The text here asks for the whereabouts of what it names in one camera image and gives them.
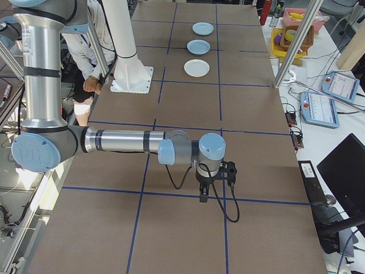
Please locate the light blue plate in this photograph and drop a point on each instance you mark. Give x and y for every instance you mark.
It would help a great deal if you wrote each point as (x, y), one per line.
(198, 46)
(203, 28)

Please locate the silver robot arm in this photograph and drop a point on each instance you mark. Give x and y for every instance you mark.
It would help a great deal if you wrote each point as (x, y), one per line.
(122, 141)

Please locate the orange black circuit board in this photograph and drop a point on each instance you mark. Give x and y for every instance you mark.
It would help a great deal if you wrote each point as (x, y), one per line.
(298, 141)
(291, 118)

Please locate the black computer box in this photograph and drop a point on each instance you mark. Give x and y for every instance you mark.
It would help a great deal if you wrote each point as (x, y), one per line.
(312, 182)

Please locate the white plastic hook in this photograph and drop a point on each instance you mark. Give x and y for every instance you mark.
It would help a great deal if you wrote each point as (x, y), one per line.
(291, 77)

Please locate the teach pendant with red button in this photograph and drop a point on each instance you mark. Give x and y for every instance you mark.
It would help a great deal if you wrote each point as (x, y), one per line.
(320, 109)

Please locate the black monitor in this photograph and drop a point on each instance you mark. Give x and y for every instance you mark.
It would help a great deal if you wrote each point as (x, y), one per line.
(342, 174)

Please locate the thin metal rod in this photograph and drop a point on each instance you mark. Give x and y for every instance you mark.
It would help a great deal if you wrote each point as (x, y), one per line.
(328, 95)

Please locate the yellow plastic bin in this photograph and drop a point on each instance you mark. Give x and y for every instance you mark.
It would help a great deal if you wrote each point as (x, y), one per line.
(278, 48)

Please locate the teach pendant with red border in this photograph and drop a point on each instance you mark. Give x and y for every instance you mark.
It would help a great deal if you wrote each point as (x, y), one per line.
(340, 85)

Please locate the yellow-green tape roll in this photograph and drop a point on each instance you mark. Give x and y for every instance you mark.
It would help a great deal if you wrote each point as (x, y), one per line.
(290, 34)

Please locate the person in grey jacket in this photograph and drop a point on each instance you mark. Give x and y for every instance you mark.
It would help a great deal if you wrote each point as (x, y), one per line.
(82, 57)

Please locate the brown wicker basket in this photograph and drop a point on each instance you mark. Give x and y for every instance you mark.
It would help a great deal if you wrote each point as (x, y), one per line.
(308, 40)

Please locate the clear plastic bottle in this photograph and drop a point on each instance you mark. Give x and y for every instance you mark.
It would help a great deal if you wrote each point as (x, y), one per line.
(275, 15)

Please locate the pink plastic basket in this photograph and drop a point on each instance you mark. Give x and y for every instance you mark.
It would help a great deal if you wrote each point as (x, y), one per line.
(319, 24)

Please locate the light wooden board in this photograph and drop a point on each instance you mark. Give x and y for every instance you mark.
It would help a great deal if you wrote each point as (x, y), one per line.
(352, 45)

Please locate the dark side table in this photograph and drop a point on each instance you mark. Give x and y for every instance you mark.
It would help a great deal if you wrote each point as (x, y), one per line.
(11, 107)

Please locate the grey office chair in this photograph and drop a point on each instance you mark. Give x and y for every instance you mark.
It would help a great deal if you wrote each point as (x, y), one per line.
(339, 7)

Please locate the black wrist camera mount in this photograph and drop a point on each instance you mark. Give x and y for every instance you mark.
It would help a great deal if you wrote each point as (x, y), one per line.
(229, 171)

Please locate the white square base plate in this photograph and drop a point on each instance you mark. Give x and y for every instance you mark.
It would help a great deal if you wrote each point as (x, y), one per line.
(144, 82)

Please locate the aluminium extrusion post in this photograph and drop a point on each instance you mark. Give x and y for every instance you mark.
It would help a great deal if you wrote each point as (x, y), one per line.
(98, 54)
(296, 42)
(11, 62)

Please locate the white pedestal column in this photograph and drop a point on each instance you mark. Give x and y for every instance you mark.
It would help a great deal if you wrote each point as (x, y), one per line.
(122, 31)

